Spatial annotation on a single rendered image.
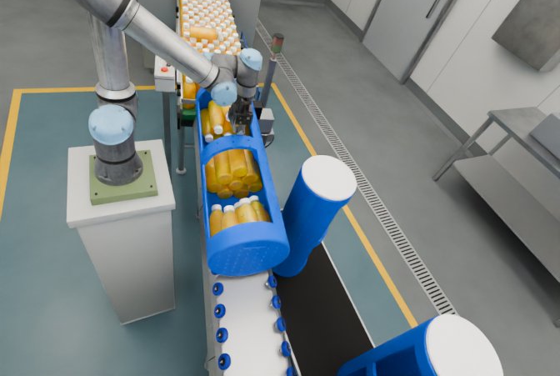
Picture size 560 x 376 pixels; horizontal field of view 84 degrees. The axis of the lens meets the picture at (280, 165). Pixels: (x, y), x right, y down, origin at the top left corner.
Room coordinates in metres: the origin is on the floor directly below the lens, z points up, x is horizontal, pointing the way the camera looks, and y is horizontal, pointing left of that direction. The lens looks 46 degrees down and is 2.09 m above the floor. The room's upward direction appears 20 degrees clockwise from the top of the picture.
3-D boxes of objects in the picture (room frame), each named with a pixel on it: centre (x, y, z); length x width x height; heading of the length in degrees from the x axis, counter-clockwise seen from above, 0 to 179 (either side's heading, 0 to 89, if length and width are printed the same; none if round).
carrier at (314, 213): (1.07, -0.24, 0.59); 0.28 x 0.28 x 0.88
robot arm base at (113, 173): (0.61, 0.52, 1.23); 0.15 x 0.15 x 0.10
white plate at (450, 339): (0.45, -0.83, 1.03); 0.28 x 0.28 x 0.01
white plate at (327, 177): (1.07, -0.24, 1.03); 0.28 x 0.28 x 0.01
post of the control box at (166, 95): (1.38, 0.77, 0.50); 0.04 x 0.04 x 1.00; 27
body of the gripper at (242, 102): (0.92, 0.20, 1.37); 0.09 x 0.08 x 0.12; 27
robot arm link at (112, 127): (0.62, 0.53, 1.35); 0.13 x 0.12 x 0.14; 27
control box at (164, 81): (1.38, 0.77, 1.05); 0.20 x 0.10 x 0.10; 27
